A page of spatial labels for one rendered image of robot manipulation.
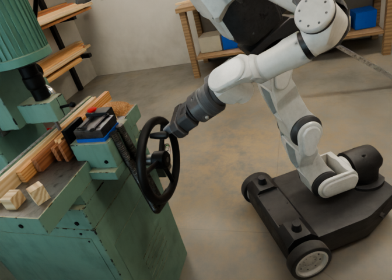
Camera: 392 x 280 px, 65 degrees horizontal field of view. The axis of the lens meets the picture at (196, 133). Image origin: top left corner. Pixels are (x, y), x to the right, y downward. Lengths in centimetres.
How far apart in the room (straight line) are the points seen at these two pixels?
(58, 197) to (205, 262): 101
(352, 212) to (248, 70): 108
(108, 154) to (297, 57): 58
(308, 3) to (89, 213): 81
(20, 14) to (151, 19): 359
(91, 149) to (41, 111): 23
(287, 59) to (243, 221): 128
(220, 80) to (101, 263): 75
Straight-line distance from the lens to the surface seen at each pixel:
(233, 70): 74
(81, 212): 100
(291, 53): 71
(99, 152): 95
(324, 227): 158
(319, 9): 68
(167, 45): 454
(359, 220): 163
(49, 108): 107
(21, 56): 100
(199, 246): 179
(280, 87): 118
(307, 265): 157
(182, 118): 84
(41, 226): 89
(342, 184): 161
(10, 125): 117
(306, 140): 134
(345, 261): 169
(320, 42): 70
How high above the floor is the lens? 137
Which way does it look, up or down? 30 degrees down
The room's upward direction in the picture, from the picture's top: 15 degrees counter-clockwise
